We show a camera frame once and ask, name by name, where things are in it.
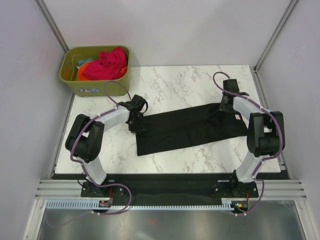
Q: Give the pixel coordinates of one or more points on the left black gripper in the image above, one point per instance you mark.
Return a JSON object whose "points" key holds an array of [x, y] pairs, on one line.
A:
{"points": [[136, 130]]}

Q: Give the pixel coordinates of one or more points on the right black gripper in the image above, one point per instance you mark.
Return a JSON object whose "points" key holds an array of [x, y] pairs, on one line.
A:
{"points": [[222, 108]]}

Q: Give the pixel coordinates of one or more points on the black t shirt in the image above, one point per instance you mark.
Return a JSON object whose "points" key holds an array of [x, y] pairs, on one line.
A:
{"points": [[188, 127]]}

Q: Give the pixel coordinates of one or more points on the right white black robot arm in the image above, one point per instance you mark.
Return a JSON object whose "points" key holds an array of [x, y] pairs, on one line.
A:
{"points": [[265, 136]]}

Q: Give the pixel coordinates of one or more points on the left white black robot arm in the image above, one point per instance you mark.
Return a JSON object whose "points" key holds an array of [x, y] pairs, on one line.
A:
{"points": [[85, 138]]}

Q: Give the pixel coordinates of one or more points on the olive green plastic bin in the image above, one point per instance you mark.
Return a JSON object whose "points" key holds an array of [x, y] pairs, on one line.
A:
{"points": [[93, 88]]}

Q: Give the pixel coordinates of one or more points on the red t shirt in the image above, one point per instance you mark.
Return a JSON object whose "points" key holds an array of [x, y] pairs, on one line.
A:
{"points": [[110, 65]]}

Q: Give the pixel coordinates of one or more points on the orange t shirt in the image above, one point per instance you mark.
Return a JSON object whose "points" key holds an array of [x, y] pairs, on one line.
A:
{"points": [[86, 72]]}

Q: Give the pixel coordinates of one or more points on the light blue t shirt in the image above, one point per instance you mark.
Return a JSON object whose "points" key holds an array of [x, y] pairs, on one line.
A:
{"points": [[84, 61]]}

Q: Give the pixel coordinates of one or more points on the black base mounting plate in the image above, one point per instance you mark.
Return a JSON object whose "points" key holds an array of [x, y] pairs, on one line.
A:
{"points": [[172, 190]]}

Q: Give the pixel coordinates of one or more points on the white slotted cable duct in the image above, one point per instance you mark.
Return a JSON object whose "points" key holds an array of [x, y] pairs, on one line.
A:
{"points": [[76, 204]]}

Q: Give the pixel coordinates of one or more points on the right aluminium frame post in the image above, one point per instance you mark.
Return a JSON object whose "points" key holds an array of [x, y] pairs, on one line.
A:
{"points": [[275, 34]]}

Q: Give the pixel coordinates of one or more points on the aluminium frame post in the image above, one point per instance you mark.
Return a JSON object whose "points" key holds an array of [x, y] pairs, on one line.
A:
{"points": [[275, 34], [52, 24]]}

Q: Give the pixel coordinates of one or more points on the left aluminium frame post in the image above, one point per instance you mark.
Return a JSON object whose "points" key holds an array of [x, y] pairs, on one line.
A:
{"points": [[52, 24]]}

